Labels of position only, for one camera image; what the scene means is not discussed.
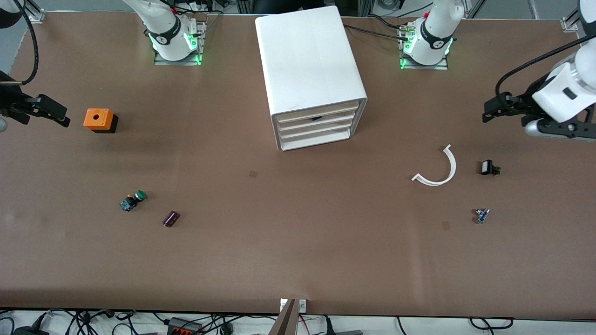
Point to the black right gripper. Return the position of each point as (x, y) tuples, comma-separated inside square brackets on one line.
[(10, 103)]

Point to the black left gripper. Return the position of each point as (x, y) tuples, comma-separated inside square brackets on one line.
[(530, 99)]

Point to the white plastic drawer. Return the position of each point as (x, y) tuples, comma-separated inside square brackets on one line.
[(316, 132), (298, 116), (316, 124), (316, 142)]

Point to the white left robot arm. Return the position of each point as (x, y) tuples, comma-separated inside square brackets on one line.
[(435, 42)]

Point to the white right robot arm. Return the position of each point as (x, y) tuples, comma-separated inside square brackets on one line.
[(167, 42)]

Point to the green push button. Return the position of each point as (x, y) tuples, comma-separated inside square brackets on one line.
[(139, 195)]

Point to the white drawer cabinet shell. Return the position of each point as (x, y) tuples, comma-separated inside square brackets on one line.
[(307, 56)]

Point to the orange box with hole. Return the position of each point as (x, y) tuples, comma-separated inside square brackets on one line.
[(104, 121)]

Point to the white curved plastic strip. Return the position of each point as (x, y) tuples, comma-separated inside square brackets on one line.
[(454, 166)]

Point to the small blue electronic component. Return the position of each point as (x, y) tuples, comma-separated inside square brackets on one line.
[(481, 216)]

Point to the dark purple capacitor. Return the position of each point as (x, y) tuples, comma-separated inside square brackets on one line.
[(171, 219)]

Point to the black orange power strip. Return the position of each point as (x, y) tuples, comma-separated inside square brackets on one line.
[(184, 326)]

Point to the small black switch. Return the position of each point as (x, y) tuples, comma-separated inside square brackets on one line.
[(487, 167)]

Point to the aluminium corner bracket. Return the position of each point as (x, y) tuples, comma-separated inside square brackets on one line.
[(570, 24), (37, 16)]

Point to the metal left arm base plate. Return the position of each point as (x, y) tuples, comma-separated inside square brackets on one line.
[(405, 65)]

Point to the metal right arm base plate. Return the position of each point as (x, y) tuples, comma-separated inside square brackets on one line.
[(201, 46)]

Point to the white table edge bracket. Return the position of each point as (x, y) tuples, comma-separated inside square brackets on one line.
[(302, 305)]

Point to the brown camera stand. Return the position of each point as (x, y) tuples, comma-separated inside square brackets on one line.
[(286, 323)]

